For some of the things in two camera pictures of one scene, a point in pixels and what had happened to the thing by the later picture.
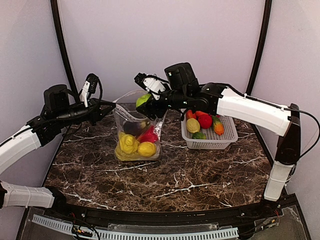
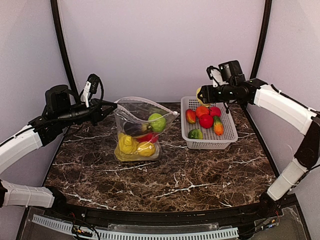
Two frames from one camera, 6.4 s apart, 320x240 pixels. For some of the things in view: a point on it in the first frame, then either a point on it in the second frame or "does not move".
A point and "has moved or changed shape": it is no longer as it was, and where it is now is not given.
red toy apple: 205,121 does not move
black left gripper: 94,111 does not move
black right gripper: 154,107 to 213,92
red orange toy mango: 189,115 does not move
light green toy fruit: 142,99 to 157,122
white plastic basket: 213,141 does not move
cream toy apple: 193,125 has moved or changed shape
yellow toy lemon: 146,149 does not move
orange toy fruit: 198,113 does not move
